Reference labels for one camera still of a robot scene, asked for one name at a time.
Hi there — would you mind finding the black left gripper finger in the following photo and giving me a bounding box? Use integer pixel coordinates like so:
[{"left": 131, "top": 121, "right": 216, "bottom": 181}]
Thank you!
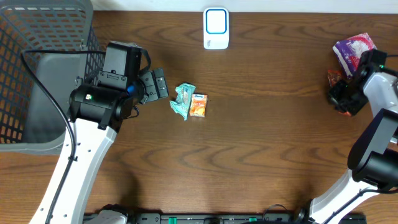
[
  {"left": 153, "top": 68, "right": 169, "bottom": 99},
  {"left": 139, "top": 72, "right": 159, "bottom": 103}
]

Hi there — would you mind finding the teal wet wipes packet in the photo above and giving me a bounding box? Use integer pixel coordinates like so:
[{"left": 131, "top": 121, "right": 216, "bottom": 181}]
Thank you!
[{"left": 170, "top": 83, "right": 196, "bottom": 121}]

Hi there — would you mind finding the orange-red snack bar wrapper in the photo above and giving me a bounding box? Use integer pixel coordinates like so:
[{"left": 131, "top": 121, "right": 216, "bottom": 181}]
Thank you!
[{"left": 328, "top": 70, "right": 351, "bottom": 116}]

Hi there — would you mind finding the orange tissue packet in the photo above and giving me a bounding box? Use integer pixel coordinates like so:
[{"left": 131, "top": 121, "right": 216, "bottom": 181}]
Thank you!
[{"left": 189, "top": 93, "right": 208, "bottom": 118}]

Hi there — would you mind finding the purple snack packet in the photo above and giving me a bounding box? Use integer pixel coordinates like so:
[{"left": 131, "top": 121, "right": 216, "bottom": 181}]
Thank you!
[{"left": 332, "top": 33, "right": 377, "bottom": 79}]

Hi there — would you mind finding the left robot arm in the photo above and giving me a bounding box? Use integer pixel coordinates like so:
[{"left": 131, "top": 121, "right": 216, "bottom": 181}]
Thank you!
[{"left": 31, "top": 41, "right": 169, "bottom": 223}]

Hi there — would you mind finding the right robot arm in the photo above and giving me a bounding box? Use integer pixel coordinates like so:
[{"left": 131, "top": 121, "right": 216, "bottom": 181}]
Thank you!
[{"left": 294, "top": 49, "right": 397, "bottom": 223}]

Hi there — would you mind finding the white barcode scanner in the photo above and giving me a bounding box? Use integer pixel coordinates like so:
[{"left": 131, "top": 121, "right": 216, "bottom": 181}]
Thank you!
[{"left": 203, "top": 7, "right": 229, "bottom": 50}]

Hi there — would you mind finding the grey plastic mesh basket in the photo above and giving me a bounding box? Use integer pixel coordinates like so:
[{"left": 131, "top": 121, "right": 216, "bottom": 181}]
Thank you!
[{"left": 1, "top": 1, "right": 104, "bottom": 155}]

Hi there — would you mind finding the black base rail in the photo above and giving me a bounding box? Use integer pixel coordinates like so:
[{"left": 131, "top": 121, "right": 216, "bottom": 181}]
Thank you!
[{"left": 83, "top": 212, "right": 368, "bottom": 224}]

